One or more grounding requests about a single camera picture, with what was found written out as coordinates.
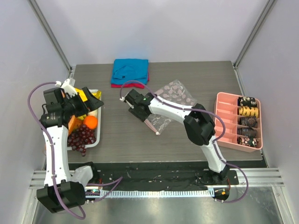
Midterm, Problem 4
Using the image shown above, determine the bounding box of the floral dark rolled sock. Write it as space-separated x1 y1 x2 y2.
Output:
237 137 259 147

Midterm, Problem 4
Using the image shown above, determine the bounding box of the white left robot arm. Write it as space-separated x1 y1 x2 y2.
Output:
36 87 104 213

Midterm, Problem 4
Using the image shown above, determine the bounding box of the clear pink-dotted zip bag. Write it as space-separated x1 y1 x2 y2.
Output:
145 79 197 135

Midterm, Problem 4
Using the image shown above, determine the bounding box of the folded red cloth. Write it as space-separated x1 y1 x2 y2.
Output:
111 74 150 89

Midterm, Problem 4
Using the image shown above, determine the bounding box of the folded blue cloth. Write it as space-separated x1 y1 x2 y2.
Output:
111 59 149 85

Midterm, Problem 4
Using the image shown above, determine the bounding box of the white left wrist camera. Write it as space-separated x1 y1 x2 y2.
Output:
55 78 78 96

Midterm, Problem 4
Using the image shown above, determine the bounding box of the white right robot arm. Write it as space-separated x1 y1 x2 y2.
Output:
120 90 229 184

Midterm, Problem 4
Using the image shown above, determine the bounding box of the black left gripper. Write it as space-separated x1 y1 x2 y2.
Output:
61 87 103 118

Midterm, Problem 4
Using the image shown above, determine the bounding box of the orange fruit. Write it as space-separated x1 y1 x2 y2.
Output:
83 115 98 130

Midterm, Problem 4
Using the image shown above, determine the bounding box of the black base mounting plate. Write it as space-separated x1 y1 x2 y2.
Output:
67 161 239 192

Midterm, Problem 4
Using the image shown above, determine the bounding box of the dark patterned rolled sock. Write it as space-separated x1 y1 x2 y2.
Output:
238 116 258 128

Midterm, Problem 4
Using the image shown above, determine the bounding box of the white fruit basket tray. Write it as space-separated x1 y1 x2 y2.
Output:
65 89 102 152

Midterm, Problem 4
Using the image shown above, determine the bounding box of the white slotted cable duct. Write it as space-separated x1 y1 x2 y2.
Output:
106 188 214 199

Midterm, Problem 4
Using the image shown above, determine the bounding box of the dark red grape bunch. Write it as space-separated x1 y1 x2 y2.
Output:
67 124 96 157

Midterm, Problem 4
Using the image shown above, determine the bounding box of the pink compartment organizer box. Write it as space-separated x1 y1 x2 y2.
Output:
214 92 263 153

